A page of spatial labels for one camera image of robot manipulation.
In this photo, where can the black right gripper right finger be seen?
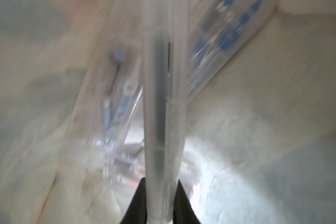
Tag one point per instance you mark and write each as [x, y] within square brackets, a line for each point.
[183, 212]

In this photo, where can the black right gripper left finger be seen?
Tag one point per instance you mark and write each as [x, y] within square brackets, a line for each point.
[137, 210]

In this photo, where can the beige canvas bag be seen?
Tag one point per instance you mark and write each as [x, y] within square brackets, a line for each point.
[261, 135]

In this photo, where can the clear case blue compass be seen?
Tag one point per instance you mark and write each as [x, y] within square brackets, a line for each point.
[116, 100]

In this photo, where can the clear case white label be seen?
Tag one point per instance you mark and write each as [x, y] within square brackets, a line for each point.
[165, 35]

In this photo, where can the clear plastic case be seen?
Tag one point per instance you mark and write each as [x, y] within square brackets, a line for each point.
[218, 34]

